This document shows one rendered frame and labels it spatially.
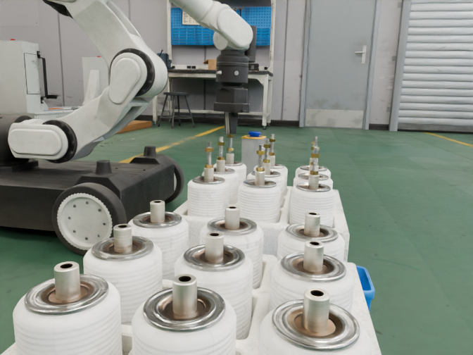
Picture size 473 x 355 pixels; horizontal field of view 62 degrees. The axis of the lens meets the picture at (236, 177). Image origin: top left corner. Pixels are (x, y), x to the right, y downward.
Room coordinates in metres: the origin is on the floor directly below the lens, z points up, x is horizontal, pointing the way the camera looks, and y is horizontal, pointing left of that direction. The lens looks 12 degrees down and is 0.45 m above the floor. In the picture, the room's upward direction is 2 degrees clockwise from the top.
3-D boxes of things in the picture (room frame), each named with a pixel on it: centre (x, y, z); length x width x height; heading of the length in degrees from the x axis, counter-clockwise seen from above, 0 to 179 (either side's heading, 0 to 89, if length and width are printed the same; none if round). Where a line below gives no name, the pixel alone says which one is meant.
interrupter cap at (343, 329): (0.31, -0.07, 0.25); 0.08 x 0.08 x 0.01
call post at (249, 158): (1.27, -0.05, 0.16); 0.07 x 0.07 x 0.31; 79
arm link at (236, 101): (1.10, 0.02, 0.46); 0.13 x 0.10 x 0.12; 42
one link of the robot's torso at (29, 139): (1.33, 0.63, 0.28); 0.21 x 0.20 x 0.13; 80
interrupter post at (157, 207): (0.58, 0.12, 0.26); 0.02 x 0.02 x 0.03
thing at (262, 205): (0.85, -0.05, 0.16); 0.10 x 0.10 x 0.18
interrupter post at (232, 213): (0.56, 0.00, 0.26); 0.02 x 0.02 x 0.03
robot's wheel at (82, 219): (1.02, 0.40, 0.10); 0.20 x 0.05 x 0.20; 80
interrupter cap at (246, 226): (0.56, 0.00, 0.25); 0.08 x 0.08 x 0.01
